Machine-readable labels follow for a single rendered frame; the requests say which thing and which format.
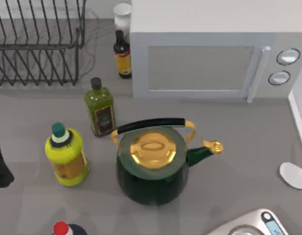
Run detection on dark sauce bottle yellow label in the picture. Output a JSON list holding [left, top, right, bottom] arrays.
[[113, 29, 132, 80]]

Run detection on white spoon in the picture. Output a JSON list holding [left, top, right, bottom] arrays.
[[279, 162, 302, 190]]

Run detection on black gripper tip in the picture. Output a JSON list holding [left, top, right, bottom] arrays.
[[0, 125, 15, 188]]

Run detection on green oil bottle black cap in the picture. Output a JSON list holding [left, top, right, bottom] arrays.
[[84, 77, 117, 138]]

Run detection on microwave door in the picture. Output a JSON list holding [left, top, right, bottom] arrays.
[[130, 32, 265, 100]]

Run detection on white paper cup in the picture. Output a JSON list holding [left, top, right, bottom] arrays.
[[113, 3, 132, 32]]

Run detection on pale grey microwave oven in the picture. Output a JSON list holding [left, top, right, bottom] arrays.
[[129, 0, 302, 104]]

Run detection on dark bottle red cap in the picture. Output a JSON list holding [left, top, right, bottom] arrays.
[[53, 221, 88, 235]]

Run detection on microwave door handle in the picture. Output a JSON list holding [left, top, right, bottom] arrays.
[[247, 46, 272, 104]]

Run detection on small microwave knob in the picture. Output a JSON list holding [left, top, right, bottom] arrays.
[[268, 70, 291, 86]]

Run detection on silver kitchen scale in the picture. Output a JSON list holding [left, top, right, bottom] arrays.
[[206, 208, 289, 235]]

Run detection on black wire dish rack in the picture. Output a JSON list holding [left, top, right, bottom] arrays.
[[0, 0, 87, 87]]

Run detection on large microwave knob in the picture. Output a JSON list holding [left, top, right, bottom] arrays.
[[276, 48, 301, 66]]

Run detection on yellow-green bottle teal cap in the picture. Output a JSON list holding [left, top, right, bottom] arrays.
[[45, 122, 91, 187]]

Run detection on green and gold kettle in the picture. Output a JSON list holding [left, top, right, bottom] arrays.
[[110, 117, 224, 206]]

